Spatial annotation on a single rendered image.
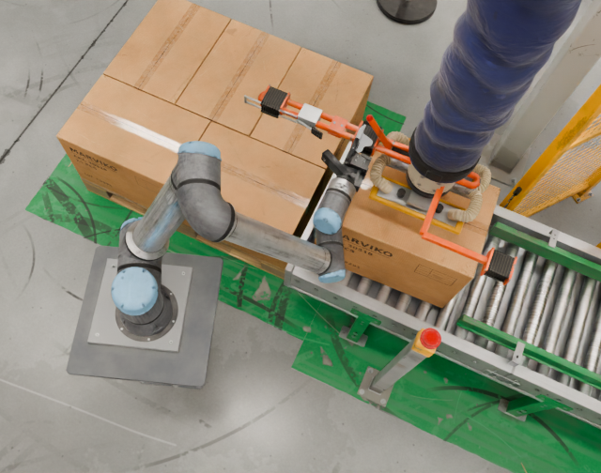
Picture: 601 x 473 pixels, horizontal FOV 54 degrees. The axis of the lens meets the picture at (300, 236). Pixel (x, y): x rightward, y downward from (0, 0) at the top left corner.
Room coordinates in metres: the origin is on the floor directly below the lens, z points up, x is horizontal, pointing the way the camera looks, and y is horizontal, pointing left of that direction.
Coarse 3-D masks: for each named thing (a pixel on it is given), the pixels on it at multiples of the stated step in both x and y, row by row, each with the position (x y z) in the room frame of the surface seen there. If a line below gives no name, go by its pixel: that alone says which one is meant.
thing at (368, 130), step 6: (360, 126) 1.15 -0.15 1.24; (366, 126) 1.16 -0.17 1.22; (366, 132) 1.14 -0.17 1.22; (372, 132) 1.14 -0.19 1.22; (354, 138) 1.10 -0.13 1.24; (372, 138) 1.12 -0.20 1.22; (378, 138) 1.11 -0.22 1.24; (372, 144) 1.10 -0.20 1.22; (366, 150) 1.08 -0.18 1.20; (372, 150) 1.08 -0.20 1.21; (372, 156) 1.08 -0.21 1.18
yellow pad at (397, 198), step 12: (372, 192) 0.98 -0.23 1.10; (396, 192) 0.99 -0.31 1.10; (408, 192) 1.00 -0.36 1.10; (384, 204) 0.95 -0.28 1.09; (396, 204) 0.95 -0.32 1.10; (444, 204) 0.97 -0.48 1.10; (420, 216) 0.91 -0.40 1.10; (444, 216) 0.92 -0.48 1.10; (444, 228) 0.88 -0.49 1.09; (456, 228) 0.89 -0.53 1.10
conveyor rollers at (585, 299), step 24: (312, 240) 1.00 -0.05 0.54; (480, 264) 1.00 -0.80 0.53; (528, 264) 1.03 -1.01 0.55; (552, 264) 1.05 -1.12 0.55; (360, 288) 0.81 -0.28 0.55; (384, 288) 0.83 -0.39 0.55; (480, 288) 0.89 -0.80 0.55; (504, 288) 0.90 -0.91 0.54; (528, 288) 0.92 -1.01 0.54; (576, 312) 0.85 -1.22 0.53; (600, 312) 0.86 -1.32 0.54; (480, 336) 0.68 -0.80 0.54; (528, 336) 0.70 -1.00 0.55; (552, 336) 0.72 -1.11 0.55; (576, 336) 0.73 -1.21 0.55; (600, 336) 0.75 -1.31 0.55; (528, 360) 0.60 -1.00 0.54
